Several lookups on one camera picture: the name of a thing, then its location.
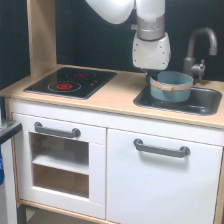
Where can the white oven door with window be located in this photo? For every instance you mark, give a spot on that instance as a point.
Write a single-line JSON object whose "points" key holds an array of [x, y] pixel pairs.
{"points": [[63, 173]]}

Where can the wooden upright post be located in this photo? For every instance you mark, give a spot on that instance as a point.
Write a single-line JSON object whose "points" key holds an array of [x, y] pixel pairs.
{"points": [[42, 36]]}

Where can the white cabinet door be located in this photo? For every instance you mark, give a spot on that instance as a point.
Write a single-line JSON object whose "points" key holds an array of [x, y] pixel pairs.
{"points": [[145, 188]]}

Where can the dark grey sink basin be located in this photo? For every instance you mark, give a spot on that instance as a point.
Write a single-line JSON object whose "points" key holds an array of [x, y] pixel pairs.
{"points": [[201, 102]]}

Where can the light blue pot wooden handles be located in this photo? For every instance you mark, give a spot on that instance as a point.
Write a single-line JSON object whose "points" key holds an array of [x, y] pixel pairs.
{"points": [[171, 86]]}

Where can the white play kitchen cabinet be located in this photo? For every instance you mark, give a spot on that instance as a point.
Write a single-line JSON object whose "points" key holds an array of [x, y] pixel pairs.
{"points": [[112, 108]]}

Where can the dark object at left edge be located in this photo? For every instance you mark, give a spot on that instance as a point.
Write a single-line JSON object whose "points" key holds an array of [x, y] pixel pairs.
{"points": [[8, 208]]}

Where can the black induction cooktop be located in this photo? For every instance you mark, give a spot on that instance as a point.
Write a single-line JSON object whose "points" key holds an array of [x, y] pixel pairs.
{"points": [[72, 83]]}

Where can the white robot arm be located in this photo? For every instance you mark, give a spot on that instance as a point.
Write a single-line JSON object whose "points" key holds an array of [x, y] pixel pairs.
{"points": [[150, 17]]}

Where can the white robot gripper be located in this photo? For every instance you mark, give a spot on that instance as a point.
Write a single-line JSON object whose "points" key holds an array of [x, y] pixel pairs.
{"points": [[151, 55]]}

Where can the grey metal faucet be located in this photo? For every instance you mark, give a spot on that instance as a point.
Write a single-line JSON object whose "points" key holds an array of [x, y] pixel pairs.
{"points": [[192, 65]]}

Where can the grey oven door handle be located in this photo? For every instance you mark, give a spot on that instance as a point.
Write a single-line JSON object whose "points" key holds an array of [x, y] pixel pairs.
{"points": [[74, 133]]}

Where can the grey cabinet door handle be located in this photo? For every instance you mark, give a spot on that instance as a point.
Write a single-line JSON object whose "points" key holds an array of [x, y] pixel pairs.
{"points": [[180, 153]]}

